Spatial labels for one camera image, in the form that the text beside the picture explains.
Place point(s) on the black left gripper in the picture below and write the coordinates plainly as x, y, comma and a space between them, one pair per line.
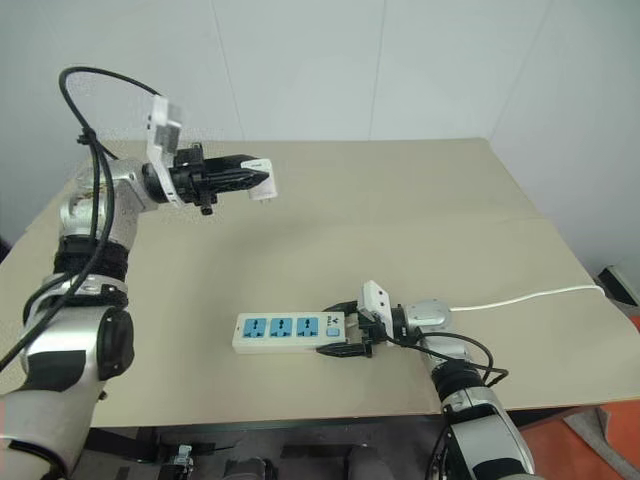
192, 180

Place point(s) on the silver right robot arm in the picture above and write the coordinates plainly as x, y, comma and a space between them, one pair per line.
472, 440

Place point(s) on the white power strip blue sockets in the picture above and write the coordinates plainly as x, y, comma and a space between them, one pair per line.
280, 331

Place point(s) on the silver metal bracket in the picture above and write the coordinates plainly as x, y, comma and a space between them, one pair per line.
182, 457

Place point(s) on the grey cloth on floor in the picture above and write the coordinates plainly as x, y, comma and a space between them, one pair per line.
600, 430

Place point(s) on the dark rounded shape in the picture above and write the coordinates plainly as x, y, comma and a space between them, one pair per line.
250, 470

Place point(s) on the black table frame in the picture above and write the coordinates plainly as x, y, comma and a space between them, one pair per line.
300, 427

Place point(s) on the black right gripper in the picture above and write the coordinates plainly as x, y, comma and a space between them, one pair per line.
368, 330

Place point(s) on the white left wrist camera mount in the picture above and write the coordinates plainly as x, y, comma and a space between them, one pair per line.
161, 150

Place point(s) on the white charger plug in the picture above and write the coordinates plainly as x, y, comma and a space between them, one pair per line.
270, 189

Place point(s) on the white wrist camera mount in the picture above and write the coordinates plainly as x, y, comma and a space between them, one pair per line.
376, 300
161, 150

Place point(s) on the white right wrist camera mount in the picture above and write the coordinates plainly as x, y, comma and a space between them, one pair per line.
376, 300

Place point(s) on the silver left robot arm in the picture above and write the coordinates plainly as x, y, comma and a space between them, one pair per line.
55, 340

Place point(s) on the black box with grey rim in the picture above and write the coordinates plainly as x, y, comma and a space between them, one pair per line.
622, 285

